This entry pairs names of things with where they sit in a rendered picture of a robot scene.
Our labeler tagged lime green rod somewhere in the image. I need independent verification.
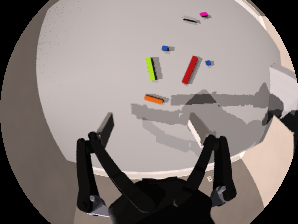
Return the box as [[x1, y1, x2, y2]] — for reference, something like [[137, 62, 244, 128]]
[[146, 57, 155, 81]]

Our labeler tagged grey rod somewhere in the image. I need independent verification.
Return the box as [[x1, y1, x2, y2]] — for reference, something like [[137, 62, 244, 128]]
[[183, 15, 196, 22]]

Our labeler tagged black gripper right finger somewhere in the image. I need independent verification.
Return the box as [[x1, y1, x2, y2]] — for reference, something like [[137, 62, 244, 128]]
[[173, 113, 237, 209]]

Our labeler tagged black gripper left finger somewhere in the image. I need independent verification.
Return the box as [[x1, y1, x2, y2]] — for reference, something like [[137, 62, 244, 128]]
[[76, 112, 155, 217]]

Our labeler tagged orange rod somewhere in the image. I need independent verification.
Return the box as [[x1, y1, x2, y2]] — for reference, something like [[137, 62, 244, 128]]
[[144, 94, 163, 104]]

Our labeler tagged red rod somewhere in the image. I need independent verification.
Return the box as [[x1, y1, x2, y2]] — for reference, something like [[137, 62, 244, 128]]
[[182, 56, 198, 85]]

